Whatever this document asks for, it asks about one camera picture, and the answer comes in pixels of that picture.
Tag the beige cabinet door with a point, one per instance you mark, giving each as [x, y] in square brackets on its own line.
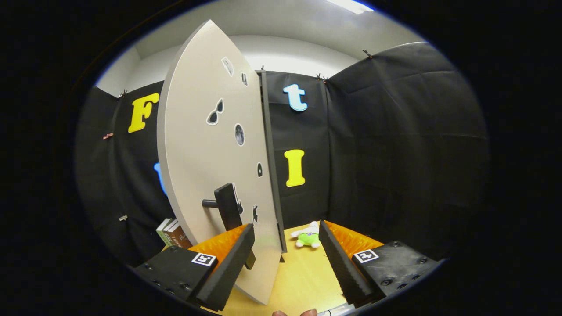
[197, 166]

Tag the brown book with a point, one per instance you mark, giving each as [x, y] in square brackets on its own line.
[172, 228]
[181, 239]

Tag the dark grey cabinet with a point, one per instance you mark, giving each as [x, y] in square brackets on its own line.
[270, 145]

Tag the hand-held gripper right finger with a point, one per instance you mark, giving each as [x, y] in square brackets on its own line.
[342, 267]

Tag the black backdrop cloth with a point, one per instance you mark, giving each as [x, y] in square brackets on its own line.
[395, 153]

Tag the long ceiling light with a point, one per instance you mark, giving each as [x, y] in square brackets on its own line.
[351, 5]

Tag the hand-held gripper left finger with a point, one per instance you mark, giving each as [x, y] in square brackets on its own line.
[230, 267]

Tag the green white plush toy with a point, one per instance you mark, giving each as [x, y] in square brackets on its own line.
[308, 239]

